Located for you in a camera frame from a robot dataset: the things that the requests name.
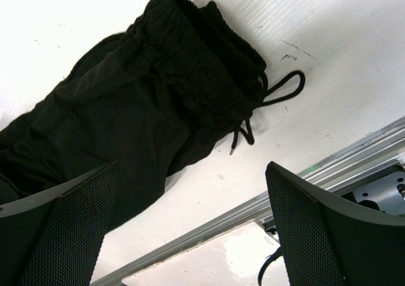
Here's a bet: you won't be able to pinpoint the aluminium front rail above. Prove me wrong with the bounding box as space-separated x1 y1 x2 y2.
94 118 404 285

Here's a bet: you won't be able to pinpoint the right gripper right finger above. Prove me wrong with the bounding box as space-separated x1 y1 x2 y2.
265 162 404 285

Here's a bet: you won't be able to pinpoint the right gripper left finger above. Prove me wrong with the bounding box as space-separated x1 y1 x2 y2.
1 162 120 285

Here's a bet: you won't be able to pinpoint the black base cable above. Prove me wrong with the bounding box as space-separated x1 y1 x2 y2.
258 244 285 286

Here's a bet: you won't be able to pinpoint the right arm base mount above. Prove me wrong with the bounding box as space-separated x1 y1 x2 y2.
332 165 404 216

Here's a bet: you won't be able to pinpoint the black trousers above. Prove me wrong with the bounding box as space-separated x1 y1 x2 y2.
1 0 305 230

